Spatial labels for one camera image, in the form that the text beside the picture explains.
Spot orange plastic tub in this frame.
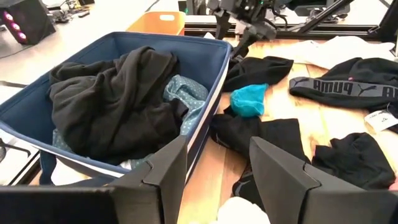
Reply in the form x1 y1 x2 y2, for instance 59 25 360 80
126 11 187 37

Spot black sock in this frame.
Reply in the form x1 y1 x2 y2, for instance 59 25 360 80
210 107 312 212

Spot teal dotted garment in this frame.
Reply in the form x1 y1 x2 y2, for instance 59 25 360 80
51 73 210 170

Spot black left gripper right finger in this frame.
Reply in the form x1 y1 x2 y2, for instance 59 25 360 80
248 136 398 224

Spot white paper tag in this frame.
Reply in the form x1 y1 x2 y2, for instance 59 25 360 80
363 108 398 134

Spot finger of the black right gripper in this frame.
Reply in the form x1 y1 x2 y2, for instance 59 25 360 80
231 21 278 60
214 9 233 40

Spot large black garment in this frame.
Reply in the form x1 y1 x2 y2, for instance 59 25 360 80
48 45 190 166

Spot teal sock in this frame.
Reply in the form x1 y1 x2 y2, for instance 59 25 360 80
229 83 269 118

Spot black Puma briefs grey waistband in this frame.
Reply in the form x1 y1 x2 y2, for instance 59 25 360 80
288 57 398 134

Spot black computer pink fans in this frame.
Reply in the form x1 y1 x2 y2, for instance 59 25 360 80
0 0 57 47

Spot blue fabric storage bin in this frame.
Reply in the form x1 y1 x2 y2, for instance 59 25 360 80
0 30 234 187

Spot light pink white garment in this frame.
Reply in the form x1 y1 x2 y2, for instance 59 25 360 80
189 196 272 224

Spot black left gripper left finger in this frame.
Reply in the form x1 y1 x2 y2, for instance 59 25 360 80
0 135 188 224

